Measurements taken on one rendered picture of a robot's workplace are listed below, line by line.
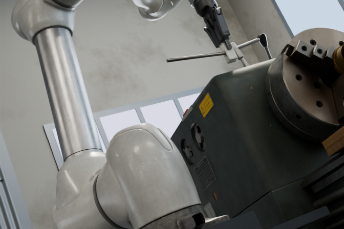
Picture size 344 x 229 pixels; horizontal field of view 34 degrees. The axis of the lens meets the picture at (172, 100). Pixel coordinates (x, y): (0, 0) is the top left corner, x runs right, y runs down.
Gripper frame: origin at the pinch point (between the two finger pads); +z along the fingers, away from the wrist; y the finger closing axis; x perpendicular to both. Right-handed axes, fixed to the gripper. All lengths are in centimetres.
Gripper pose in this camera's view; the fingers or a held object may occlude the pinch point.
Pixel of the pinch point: (228, 51)
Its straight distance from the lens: 187.1
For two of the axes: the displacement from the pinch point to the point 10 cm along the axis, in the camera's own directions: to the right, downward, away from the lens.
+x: 8.9, -2.7, 3.6
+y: 2.3, -4.1, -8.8
